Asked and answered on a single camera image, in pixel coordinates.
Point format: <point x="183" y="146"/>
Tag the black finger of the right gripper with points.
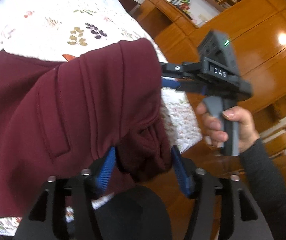
<point x="185" y="86"/>
<point x="186" y="70"/>

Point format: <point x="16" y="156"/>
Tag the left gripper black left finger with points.
<point x="47" y="217"/>

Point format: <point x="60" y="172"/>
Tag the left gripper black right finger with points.
<point x="241" y="217"/>

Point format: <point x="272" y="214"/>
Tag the maroon pants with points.
<point x="56" y="118"/>

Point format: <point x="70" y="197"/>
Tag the right forearm dark sleeve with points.
<point x="267" y="187"/>

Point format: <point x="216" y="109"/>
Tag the right hand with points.
<point x="247" y="131"/>

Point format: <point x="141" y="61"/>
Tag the wooden dresser cabinet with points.
<point x="257" y="32"/>

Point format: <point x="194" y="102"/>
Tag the floral white quilt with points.
<point x="63" y="30"/>

